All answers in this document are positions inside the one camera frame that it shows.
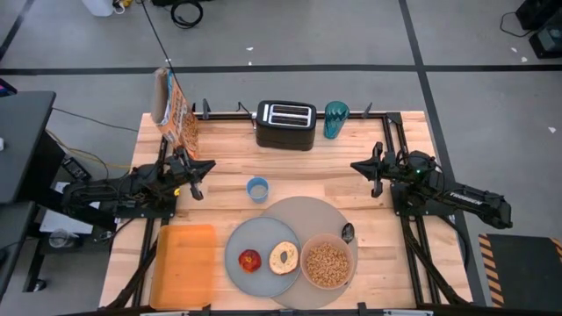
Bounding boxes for black toaster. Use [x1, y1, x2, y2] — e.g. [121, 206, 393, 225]
[253, 99, 319, 152]

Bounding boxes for black table frame rails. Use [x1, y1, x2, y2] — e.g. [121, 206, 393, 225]
[104, 98, 474, 309]

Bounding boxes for orange plastic tray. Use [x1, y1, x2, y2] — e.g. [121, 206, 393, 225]
[148, 224, 219, 310]

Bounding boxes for round grey placemat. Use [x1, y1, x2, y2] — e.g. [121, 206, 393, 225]
[257, 195, 359, 311]

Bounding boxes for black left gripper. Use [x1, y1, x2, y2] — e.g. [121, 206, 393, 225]
[164, 146, 217, 202]

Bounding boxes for black hazard striped mat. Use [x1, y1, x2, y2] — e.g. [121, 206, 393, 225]
[477, 233, 562, 309]

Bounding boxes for grey round plate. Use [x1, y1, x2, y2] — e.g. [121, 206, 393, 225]
[224, 216, 304, 299]

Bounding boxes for red apple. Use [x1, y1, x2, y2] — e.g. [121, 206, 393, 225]
[237, 248, 263, 275]

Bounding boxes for bagel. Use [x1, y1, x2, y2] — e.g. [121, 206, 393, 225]
[268, 240, 300, 277]

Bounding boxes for pink bowl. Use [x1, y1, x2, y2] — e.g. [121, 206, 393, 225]
[299, 233, 356, 291]

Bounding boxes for orange cereal box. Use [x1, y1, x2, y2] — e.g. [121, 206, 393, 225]
[150, 67, 202, 161]

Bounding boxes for cereal pieces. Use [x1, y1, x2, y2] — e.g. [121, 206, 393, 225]
[305, 241, 350, 284]

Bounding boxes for black coiled floor cable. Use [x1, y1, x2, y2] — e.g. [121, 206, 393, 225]
[169, 0, 205, 30]

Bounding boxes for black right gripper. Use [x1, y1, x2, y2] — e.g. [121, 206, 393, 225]
[349, 140, 407, 199]

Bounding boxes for white container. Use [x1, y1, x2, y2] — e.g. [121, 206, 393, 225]
[81, 0, 116, 18]

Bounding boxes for light blue cup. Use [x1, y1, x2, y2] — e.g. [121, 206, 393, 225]
[245, 176, 270, 205]

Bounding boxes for black desk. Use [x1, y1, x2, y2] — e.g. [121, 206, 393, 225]
[0, 90, 57, 206]

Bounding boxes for black equipment case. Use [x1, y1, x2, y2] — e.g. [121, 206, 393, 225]
[514, 0, 562, 61]

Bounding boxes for clear plastic cup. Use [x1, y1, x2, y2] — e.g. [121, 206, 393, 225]
[47, 227, 81, 250]

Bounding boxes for metal spoon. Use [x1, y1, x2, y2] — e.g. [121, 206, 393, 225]
[341, 221, 357, 246]

